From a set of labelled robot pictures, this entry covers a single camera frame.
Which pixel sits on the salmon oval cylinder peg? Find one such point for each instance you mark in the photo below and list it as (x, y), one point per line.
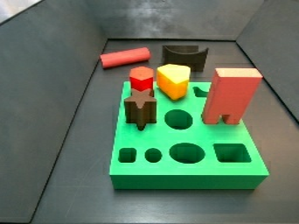
(116, 59)

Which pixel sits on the black curved fixture cradle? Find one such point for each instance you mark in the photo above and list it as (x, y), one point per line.
(185, 55)

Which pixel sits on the brown star prism block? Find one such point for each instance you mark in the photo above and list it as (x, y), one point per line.
(140, 108)

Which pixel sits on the red hexagonal prism block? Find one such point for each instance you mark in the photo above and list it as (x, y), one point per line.
(141, 78)

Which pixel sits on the yellow rounded pentagon block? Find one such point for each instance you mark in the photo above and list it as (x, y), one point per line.
(172, 80)

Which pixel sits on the green shape sorter base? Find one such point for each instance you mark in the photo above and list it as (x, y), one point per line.
(179, 153)

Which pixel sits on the salmon arch block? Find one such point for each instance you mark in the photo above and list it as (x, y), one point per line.
(231, 91)

